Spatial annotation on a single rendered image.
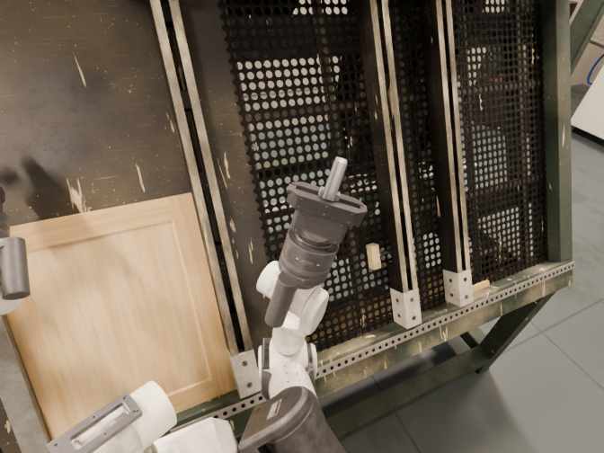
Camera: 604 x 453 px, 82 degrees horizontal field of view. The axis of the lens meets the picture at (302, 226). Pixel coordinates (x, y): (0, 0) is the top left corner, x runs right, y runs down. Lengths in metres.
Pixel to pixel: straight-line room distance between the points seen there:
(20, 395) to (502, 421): 2.09
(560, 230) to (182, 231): 1.47
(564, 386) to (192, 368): 2.16
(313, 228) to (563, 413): 2.19
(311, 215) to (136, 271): 0.55
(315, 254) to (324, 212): 0.07
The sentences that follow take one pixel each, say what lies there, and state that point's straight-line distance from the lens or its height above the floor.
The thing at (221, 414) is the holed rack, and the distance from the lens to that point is 1.09.
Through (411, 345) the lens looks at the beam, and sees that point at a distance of 1.30.
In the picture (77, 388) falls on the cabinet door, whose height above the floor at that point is 1.02.
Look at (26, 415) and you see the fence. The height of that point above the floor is 1.03.
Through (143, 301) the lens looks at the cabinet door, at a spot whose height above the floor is 1.16.
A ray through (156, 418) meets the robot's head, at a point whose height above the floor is 1.43.
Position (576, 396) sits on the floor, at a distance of 2.67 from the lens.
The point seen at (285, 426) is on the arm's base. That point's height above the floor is 1.38.
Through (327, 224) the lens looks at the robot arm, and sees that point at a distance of 0.53.
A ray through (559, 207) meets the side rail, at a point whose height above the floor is 1.11.
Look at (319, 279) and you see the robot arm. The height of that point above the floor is 1.46.
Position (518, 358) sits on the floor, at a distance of 2.62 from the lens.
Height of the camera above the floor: 1.90
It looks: 41 degrees down
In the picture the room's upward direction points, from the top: 5 degrees clockwise
